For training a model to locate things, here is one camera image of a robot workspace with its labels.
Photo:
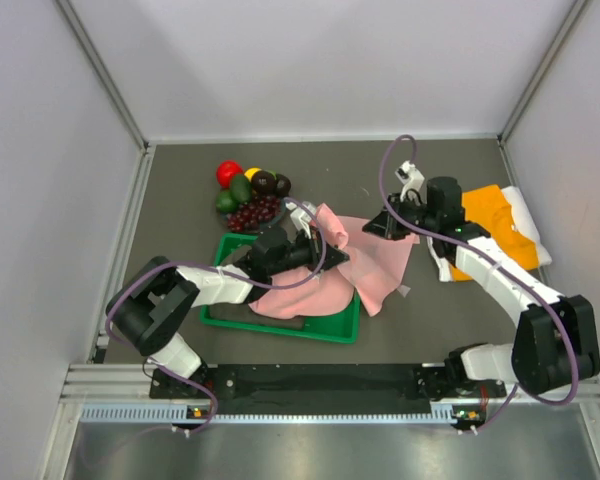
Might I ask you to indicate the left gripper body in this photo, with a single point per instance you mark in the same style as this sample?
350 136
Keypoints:
308 251

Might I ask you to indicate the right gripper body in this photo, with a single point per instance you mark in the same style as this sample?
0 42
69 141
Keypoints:
408 211

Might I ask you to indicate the pink plastic bag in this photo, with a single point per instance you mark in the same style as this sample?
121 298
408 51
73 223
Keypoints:
375 268

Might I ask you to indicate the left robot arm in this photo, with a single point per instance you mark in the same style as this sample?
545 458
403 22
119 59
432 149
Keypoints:
150 309

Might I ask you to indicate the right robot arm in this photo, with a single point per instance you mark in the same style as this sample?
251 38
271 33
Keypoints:
555 342

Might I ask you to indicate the pink baseball cap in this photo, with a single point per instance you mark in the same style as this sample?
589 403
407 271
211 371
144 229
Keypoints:
305 297

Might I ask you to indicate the dark fruit plate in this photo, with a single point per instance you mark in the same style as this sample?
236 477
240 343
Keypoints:
275 222

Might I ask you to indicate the dark kiwi fruit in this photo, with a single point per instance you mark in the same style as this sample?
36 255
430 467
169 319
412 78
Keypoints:
283 185

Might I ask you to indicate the green plastic tray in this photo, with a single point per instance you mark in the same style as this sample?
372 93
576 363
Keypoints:
338 328

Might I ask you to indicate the orange folded t-shirt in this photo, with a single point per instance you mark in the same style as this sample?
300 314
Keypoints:
505 225

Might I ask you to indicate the dark brown fruit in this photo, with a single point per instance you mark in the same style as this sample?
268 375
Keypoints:
263 182

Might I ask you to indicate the dark olive folded cloth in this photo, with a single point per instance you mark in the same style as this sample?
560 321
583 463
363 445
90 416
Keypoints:
243 314

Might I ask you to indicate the green avocado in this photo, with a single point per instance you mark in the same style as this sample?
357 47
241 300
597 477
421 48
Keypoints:
240 188

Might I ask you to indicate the yellow lemon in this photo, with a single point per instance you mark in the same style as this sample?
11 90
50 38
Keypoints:
251 172

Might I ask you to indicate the white folded cloth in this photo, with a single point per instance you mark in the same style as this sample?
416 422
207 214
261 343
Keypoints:
530 220

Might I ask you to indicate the red tomato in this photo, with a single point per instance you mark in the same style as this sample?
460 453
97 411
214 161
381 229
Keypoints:
226 171

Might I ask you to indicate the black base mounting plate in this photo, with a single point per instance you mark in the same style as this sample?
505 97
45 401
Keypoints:
410 381

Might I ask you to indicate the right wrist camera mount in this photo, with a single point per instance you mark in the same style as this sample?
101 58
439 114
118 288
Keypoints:
410 177

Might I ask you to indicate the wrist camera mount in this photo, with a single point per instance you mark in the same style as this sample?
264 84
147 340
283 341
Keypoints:
302 217
410 177

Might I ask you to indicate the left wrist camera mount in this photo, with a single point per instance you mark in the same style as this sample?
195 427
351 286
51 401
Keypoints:
302 217

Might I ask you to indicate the grey slotted cable duct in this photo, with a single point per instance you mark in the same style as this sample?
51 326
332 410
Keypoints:
187 415

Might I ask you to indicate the aluminium frame rail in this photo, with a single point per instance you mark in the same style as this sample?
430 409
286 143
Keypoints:
121 383

